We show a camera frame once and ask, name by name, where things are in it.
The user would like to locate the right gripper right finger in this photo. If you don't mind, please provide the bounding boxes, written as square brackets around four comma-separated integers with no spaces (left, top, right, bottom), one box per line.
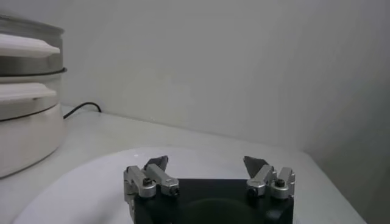
[243,155,296,200]

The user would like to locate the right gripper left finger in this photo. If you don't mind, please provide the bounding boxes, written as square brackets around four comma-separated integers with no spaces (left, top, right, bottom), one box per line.
[123,155,180,203]

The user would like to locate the white round plate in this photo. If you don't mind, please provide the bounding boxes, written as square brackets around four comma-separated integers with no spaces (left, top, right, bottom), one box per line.
[12,147,308,224]

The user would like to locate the white electric pot base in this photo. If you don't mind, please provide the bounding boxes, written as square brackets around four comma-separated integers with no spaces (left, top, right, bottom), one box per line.
[0,68,66,179]

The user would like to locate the black pot power cable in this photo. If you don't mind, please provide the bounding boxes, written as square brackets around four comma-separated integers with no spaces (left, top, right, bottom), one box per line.
[63,101,102,120]

